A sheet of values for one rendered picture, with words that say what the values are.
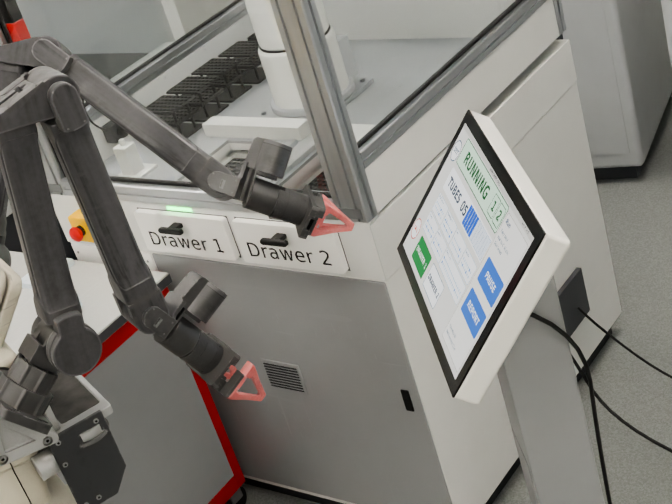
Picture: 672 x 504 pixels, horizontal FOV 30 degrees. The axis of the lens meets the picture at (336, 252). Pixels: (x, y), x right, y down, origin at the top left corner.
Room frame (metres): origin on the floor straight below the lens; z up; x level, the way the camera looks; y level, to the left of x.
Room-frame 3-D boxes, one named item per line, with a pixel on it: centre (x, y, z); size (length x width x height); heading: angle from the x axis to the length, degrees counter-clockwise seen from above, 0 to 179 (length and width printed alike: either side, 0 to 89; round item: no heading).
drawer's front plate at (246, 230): (2.45, 0.09, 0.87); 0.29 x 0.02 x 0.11; 47
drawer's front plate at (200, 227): (2.67, 0.32, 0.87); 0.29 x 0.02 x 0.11; 47
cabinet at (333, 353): (2.99, -0.04, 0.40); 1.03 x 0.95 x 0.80; 47
